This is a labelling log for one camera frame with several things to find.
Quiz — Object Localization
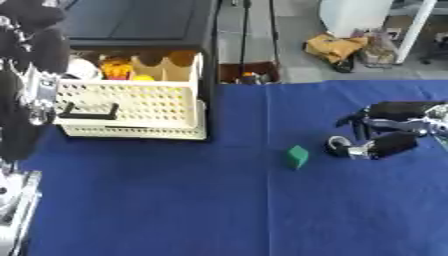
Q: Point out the black drawer handle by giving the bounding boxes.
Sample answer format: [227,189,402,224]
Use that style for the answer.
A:
[56,101,121,121]

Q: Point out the white post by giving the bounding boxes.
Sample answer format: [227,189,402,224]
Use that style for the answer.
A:
[393,0,440,65]

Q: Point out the pale pierced drawer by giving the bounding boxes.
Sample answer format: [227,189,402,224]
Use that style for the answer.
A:
[52,51,210,141]

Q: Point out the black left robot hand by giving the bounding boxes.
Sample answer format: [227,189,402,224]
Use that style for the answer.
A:
[0,0,72,162]

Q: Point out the black cabinet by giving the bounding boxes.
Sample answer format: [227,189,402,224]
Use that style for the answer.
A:
[59,0,223,143]

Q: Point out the black tripod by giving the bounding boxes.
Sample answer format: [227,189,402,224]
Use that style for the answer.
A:
[234,0,284,85]

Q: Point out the yellow ball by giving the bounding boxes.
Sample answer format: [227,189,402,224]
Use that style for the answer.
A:
[131,74,158,83]

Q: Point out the orange yellow toy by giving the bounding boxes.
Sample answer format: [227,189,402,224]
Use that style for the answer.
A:
[98,57,135,81]

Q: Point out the green block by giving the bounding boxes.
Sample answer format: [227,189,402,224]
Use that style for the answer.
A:
[283,144,312,171]

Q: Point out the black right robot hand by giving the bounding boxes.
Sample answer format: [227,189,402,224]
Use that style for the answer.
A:
[323,100,441,161]

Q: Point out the white round object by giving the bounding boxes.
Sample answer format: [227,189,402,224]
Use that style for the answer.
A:
[64,57,105,81]

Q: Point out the clear wire basket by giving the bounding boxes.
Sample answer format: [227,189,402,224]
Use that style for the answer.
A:
[351,27,399,69]

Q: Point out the dark chair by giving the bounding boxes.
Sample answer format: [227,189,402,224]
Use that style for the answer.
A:
[418,32,448,66]

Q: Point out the white bin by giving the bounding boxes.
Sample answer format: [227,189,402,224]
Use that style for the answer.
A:
[316,0,398,40]

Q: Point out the brown open box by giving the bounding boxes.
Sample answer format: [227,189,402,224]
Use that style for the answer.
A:
[217,61,282,85]

